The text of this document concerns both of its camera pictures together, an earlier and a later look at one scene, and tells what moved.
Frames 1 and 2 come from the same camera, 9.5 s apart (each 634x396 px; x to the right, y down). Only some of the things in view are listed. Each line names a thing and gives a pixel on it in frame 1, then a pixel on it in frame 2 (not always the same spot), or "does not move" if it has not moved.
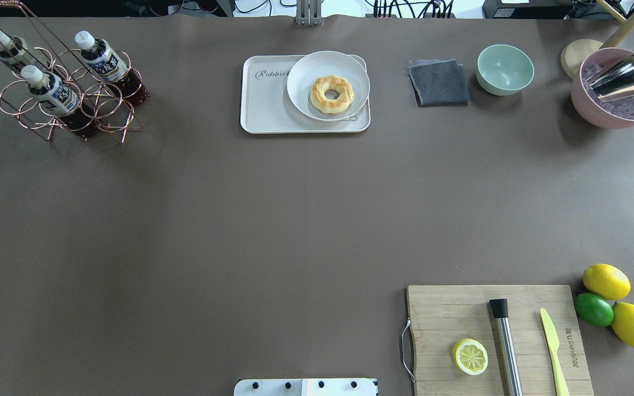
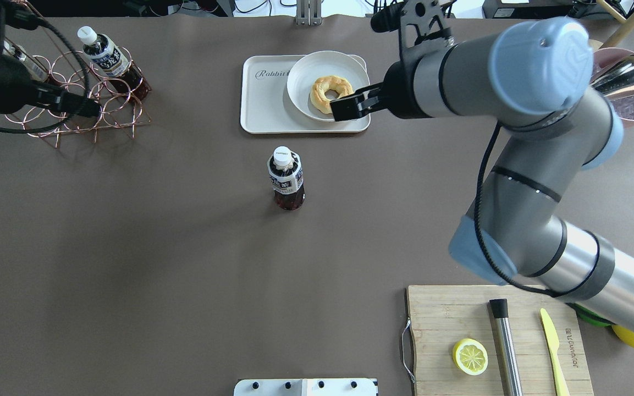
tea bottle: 105,61 does not move
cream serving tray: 265,108 does not move
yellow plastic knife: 561,386 does not move
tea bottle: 60,100 → 286,177
